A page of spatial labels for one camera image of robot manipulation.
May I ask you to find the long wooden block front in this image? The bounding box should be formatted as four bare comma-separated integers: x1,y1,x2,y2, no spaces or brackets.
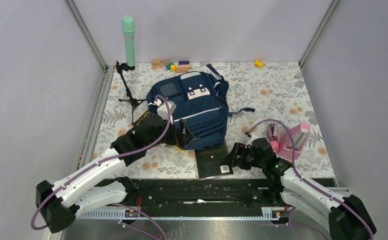
174,67,190,73

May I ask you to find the light wooden cube block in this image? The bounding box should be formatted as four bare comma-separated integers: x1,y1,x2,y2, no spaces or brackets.
151,59,162,67

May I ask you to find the slotted metal cable rail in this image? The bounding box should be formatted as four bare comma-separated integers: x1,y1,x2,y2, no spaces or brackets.
78,204,288,221

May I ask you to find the long wooden block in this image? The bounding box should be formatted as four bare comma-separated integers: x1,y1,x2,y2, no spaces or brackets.
178,64,192,69
174,67,190,73

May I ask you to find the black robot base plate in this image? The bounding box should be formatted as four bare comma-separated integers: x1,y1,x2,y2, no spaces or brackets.
121,178,286,210

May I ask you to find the yellow block far right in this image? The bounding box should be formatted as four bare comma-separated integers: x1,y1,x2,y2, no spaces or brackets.
253,60,265,68

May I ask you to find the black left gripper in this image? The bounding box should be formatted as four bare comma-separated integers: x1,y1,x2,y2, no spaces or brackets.
146,117,195,150

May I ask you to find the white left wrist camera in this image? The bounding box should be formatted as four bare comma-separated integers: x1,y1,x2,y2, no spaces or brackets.
153,99,177,121

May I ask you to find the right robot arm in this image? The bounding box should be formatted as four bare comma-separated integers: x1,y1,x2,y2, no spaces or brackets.
222,138,377,240

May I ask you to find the green microphone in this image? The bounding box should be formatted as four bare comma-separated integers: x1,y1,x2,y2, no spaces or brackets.
121,16,136,70

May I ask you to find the teal toy block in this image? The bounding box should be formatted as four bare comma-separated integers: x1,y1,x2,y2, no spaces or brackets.
165,62,174,70

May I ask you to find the black tripod stand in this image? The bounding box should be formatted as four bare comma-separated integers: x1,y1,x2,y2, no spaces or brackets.
115,60,146,124

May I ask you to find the yellow book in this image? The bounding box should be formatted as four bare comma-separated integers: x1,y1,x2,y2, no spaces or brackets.
173,145,185,153

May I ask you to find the yellow toy block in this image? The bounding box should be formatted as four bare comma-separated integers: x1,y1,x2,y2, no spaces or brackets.
170,64,177,72

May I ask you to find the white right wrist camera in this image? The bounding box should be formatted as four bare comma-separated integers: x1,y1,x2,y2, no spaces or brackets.
245,131,258,146

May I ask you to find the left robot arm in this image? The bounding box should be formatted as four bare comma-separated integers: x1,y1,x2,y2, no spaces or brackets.
30,114,195,233

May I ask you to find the purple studded toy brick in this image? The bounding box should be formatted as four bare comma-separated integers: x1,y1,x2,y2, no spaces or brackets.
178,60,190,65

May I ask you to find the long wooden block rear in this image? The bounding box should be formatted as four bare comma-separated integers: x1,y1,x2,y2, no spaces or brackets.
178,64,192,69

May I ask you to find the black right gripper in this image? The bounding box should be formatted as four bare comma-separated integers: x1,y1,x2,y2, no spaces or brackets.
221,142,266,171

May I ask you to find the pink box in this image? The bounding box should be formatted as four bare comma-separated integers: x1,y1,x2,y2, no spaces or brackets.
276,123,311,161

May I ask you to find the brown wooden block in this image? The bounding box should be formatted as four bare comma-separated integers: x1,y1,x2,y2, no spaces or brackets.
161,59,171,67

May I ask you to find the colourful treehouse storey book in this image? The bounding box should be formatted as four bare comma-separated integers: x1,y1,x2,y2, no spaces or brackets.
133,110,152,128

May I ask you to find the navy blue student backpack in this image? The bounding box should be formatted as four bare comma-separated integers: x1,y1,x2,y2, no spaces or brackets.
145,64,256,151

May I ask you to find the black notebook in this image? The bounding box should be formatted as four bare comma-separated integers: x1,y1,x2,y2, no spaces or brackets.
195,141,234,181

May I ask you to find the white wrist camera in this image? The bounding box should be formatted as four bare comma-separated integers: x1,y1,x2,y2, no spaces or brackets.
153,99,177,121
245,131,258,146

